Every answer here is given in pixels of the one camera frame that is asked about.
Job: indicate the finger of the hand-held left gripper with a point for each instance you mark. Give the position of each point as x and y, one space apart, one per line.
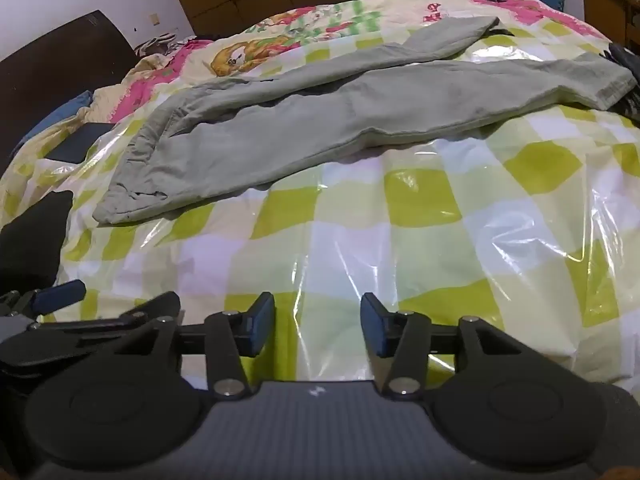
60 294
150 305

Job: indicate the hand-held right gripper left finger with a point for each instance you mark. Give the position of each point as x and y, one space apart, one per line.
263 325

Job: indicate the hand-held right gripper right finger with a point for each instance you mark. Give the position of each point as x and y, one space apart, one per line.
372 327

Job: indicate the grey-green pants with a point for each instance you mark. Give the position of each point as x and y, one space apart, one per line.
300 125

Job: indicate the black cloth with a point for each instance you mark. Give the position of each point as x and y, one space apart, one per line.
35 245

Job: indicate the green checkered plastic sheet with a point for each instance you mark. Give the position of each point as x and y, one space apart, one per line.
350 240

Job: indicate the dark blue book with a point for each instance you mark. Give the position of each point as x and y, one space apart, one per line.
80 142

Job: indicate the blue cloth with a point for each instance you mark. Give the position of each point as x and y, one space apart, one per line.
65 110

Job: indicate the dark wooden headboard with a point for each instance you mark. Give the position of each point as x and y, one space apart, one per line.
50 70

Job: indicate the striped cloth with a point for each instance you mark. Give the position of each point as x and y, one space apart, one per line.
160 44

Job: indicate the cartoon printed quilt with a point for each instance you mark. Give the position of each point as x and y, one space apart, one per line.
280 35

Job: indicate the dark grey knit cloth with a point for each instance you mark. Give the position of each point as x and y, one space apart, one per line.
627 65

